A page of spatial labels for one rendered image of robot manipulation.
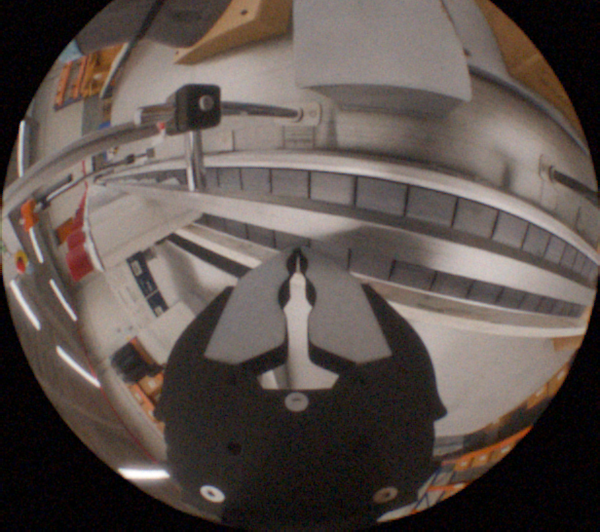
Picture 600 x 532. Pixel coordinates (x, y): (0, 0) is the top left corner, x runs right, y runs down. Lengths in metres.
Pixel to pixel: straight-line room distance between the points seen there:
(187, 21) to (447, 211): 0.33
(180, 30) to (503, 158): 0.37
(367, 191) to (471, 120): 0.13
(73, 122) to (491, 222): 8.17
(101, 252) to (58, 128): 7.97
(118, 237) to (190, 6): 0.27
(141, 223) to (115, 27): 0.25
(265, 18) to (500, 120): 0.25
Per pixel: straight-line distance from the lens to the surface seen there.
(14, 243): 0.58
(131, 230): 0.24
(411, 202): 0.15
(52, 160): 0.48
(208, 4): 0.29
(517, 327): 0.20
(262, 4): 0.25
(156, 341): 0.46
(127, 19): 0.29
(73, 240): 0.30
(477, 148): 0.21
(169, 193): 0.16
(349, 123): 0.20
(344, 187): 0.16
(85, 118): 8.05
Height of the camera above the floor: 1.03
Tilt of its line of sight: 51 degrees down
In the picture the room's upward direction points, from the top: 129 degrees counter-clockwise
